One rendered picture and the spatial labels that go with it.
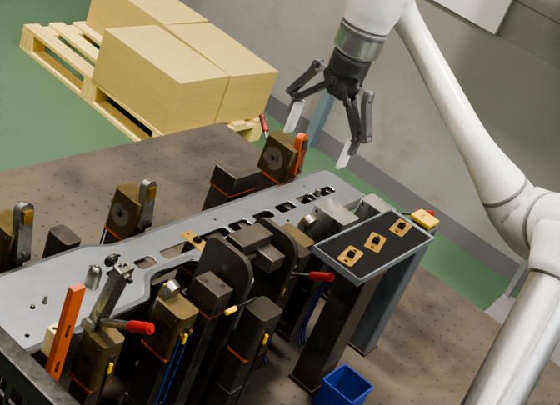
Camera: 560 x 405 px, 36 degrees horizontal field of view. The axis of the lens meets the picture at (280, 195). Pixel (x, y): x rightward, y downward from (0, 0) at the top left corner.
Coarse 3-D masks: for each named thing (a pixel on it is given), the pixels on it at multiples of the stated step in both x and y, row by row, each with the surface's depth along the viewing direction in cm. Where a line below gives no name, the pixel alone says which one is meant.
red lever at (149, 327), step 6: (102, 318) 166; (108, 318) 165; (102, 324) 165; (108, 324) 164; (114, 324) 163; (120, 324) 162; (126, 324) 161; (132, 324) 160; (138, 324) 159; (144, 324) 158; (150, 324) 158; (132, 330) 160; (138, 330) 159; (144, 330) 158; (150, 330) 158
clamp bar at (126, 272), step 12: (108, 264) 160; (120, 264) 160; (108, 276) 159; (120, 276) 158; (108, 288) 160; (120, 288) 162; (108, 300) 162; (96, 312) 164; (108, 312) 166; (96, 324) 165
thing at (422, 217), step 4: (416, 212) 229; (420, 212) 230; (424, 212) 231; (412, 216) 228; (416, 216) 228; (420, 216) 229; (424, 216) 229; (428, 216) 230; (416, 220) 228; (420, 220) 227; (424, 220) 227; (428, 220) 228; (432, 220) 229; (436, 220) 230; (424, 224) 226; (428, 224) 226; (432, 224) 227; (436, 224) 230; (428, 228) 226
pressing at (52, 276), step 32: (256, 192) 243; (288, 192) 249; (352, 192) 262; (192, 224) 218; (224, 224) 223; (64, 256) 190; (96, 256) 194; (128, 256) 198; (160, 256) 202; (192, 256) 206; (0, 288) 175; (32, 288) 178; (64, 288) 181; (96, 288) 185; (128, 288) 188; (0, 320) 167; (32, 320) 170; (32, 352) 163
